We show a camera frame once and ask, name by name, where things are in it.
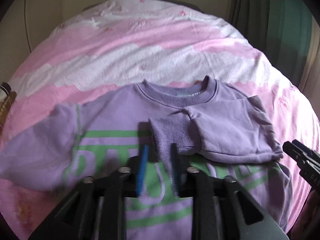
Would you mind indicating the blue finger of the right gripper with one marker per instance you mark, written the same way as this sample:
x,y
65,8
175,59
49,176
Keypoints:
x,y
293,149
311,153

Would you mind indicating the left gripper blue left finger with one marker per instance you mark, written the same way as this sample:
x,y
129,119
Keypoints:
x,y
141,168

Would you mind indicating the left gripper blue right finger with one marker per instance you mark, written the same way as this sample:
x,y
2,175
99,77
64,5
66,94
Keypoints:
x,y
176,168

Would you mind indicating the purple sweatshirt green print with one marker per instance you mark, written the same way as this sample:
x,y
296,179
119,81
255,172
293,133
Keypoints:
x,y
222,130

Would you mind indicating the pink white floral bedspread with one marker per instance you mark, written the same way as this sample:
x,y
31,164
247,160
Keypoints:
x,y
124,42

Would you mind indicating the green curtain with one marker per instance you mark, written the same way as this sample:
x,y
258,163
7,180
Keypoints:
x,y
286,32

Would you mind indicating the dark headboard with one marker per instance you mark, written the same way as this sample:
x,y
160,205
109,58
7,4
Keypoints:
x,y
186,4

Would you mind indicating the beige wardrobe door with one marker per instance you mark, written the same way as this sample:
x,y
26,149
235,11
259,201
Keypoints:
x,y
24,26

